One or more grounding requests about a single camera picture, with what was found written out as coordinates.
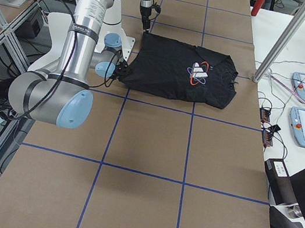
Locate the black graphic t-shirt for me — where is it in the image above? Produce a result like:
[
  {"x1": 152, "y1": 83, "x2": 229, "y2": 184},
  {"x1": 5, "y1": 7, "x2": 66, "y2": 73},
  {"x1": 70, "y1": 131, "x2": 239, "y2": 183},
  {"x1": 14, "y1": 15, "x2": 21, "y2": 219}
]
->
[{"x1": 120, "y1": 33, "x2": 237, "y2": 109}]

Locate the aluminium frame post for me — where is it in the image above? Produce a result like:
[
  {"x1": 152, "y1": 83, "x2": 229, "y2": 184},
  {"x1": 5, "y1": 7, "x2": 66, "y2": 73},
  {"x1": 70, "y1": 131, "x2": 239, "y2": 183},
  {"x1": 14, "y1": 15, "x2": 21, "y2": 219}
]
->
[{"x1": 253, "y1": 3, "x2": 305, "y2": 83}]

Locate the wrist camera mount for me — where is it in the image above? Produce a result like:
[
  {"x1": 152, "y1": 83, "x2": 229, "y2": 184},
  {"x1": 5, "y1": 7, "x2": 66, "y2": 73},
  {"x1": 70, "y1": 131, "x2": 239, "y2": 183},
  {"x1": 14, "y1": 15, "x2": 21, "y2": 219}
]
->
[{"x1": 151, "y1": 0, "x2": 161, "y2": 14}]

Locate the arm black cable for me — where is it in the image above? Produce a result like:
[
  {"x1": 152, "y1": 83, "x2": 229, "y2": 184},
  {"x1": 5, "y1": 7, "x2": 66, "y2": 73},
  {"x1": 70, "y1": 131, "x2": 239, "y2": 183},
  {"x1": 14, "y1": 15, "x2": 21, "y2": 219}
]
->
[{"x1": 18, "y1": 0, "x2": 132, "y2": 136}]

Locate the red bottle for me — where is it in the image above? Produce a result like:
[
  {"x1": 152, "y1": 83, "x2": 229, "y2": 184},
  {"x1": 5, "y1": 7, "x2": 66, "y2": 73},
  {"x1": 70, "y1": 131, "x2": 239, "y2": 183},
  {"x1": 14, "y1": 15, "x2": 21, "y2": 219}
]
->
[{"x1": 250, "y1": 0, "x2": 265, "y2": 17}]

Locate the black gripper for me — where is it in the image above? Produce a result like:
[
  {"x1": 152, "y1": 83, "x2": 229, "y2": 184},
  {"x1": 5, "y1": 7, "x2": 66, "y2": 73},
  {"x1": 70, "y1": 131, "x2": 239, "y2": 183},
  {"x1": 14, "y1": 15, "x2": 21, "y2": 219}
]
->
[
  {"x1": 111, "y1": 60, "x2": 130, "y2": 80},
  {"x1": 140, "y1": 6, "x2": 152, "y2": 33}
]

